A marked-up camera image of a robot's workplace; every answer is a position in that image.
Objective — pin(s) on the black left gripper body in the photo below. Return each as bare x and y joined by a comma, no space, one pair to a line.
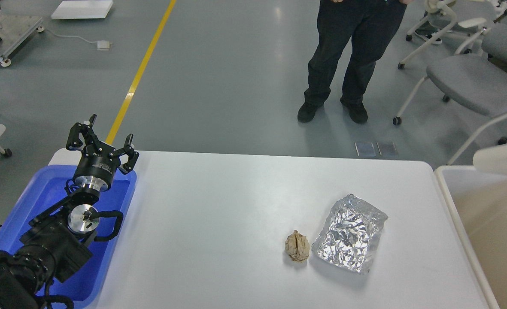
96,168

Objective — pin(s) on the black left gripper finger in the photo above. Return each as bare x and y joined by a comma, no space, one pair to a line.
82,137
129,151

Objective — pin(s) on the cream paper cup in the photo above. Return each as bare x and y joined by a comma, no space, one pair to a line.
491,160

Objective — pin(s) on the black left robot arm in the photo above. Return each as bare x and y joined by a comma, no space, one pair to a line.
57,244

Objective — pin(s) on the beige plastic bin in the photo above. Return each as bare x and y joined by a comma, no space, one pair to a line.
477,203

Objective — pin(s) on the blue plastic bin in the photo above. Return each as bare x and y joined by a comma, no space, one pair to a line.
47,187

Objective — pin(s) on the white flat board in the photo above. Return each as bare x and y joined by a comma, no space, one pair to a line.
82,9

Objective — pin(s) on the metal cart with equipment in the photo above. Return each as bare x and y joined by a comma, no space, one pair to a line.
14,30

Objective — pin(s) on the floor socket plate right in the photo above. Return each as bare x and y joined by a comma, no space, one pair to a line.
387,149

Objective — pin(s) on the floor socket plate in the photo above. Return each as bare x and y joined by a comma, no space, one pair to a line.
387,149
365,149

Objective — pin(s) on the white office chair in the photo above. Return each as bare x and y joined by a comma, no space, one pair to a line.
458,16

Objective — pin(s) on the floor socket plate left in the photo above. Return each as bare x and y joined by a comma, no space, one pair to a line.
365,149

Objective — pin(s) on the crumpled aluminium foil sheet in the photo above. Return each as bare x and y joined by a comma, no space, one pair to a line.
350,236

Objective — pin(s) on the crumpled brown paper ball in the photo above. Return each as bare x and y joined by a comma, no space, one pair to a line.
297,247

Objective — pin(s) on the person in dark clothes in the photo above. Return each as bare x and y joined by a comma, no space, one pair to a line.
369,25

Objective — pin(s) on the white power adapter with cable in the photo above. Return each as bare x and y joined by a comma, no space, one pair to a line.
100,45

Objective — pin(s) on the grey chair white frame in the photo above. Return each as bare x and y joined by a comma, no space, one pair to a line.
474,83

